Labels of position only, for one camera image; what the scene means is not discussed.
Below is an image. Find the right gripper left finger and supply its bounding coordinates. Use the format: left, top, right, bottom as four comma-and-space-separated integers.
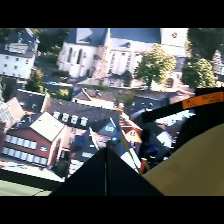
49, 147, 107, 197

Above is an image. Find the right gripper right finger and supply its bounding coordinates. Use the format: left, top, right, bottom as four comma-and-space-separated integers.
106, 146, 164, 197

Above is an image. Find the khaki garment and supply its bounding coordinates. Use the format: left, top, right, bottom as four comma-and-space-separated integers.
142, 122, 224, 197

